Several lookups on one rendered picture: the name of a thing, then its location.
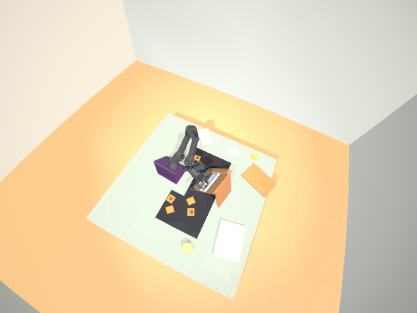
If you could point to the white flat card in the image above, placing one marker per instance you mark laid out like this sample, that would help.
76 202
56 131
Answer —
233 151

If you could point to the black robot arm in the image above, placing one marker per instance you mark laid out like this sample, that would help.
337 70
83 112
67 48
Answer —
190 132

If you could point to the white cylindrical jar with orange lid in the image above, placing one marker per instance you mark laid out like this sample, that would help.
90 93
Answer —
187 248

